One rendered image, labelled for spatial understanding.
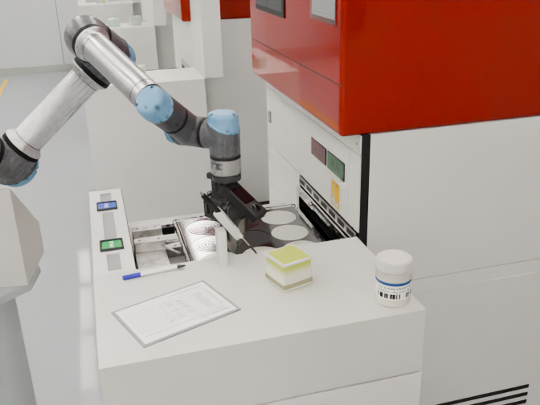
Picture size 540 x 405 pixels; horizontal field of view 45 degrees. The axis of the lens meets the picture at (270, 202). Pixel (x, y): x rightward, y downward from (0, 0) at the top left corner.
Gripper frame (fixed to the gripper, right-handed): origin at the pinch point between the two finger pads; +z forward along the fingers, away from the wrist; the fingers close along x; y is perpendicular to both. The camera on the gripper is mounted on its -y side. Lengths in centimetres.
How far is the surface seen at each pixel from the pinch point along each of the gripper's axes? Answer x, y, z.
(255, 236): -10.7, 2.9, 1.4
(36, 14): -393, 700, 14
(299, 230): -20.8, -4.5, 1.3
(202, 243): 0.9, 11.5, 1.4
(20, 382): 38, 50, 41
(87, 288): -57, 157, 91
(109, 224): 15.0, 31.0, -4.4
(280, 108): -53, 26, -22
